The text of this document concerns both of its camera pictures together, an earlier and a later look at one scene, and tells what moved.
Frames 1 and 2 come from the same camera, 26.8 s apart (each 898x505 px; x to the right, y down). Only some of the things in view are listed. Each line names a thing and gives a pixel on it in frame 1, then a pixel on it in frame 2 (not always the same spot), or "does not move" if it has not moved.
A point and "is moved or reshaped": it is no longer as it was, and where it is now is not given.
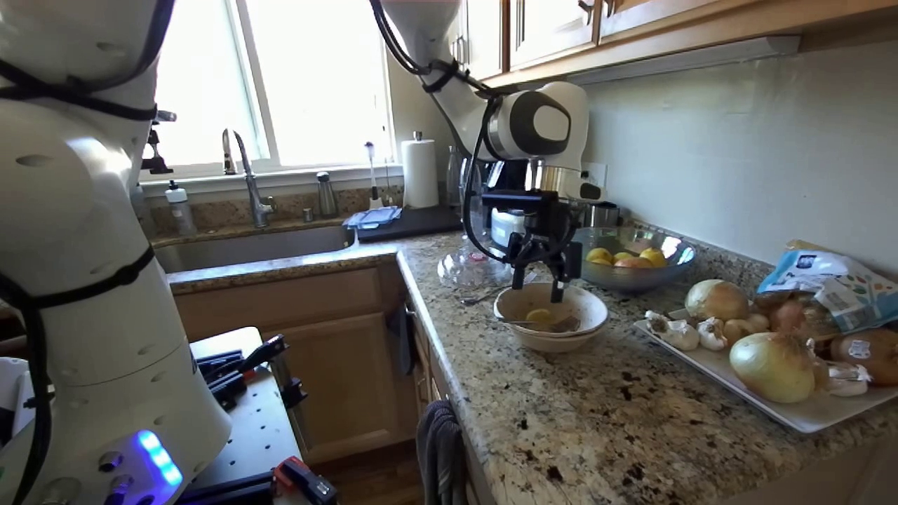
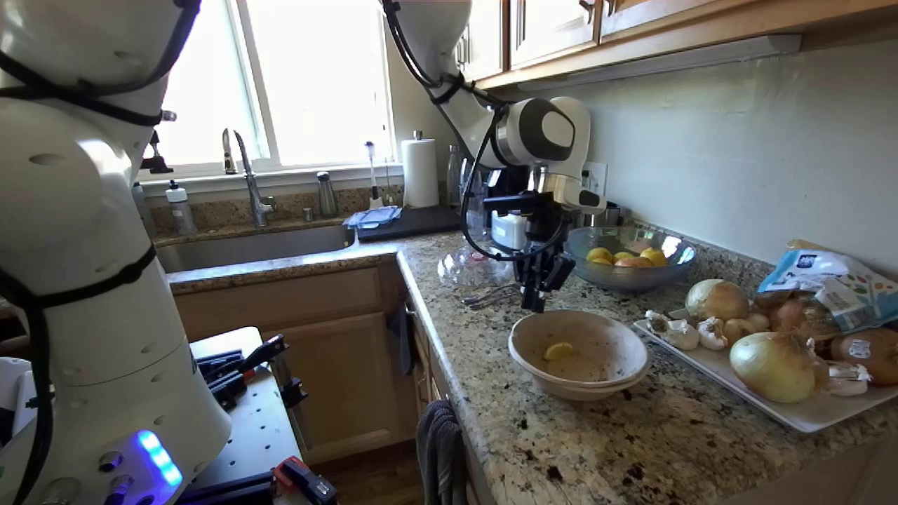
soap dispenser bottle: (177, 204) does not move
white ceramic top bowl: (532, 308) is moved or reshaped
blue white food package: (853, 297) does not move
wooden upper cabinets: (552, 42) does not move
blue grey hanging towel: (442, 456) does not move
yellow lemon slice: (540, 317) to (556, 346)
